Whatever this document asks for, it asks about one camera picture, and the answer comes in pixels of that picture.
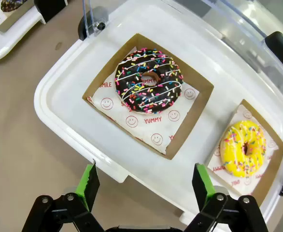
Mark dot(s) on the brown cardboard donut tray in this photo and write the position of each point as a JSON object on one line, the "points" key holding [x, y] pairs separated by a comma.
{"points": [[192, 125], [269, 178]]}

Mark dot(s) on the clear display case lid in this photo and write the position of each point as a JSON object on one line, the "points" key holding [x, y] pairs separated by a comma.
{"points": [[240, 24]]}

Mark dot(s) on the yellow glazed sprinkle donut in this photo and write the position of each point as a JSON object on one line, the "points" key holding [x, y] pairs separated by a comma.
{"points": [[230, 154]]}

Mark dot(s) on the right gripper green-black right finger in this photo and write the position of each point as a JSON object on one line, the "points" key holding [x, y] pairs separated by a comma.
{"points": [[202, 183]]}

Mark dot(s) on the chocolate donut with rainbow sprinkles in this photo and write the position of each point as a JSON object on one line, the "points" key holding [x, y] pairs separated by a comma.
{"points": [[131, 79]]}

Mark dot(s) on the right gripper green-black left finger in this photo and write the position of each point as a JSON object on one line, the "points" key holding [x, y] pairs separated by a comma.
{"points": [[88, 183]]}

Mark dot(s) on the white display case base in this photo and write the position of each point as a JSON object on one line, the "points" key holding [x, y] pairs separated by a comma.
{"points": [[8, 46], [71, 91]]}

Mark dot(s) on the dark chocolate donut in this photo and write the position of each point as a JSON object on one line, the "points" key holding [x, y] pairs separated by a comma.
{"points": [[11, 5]]}

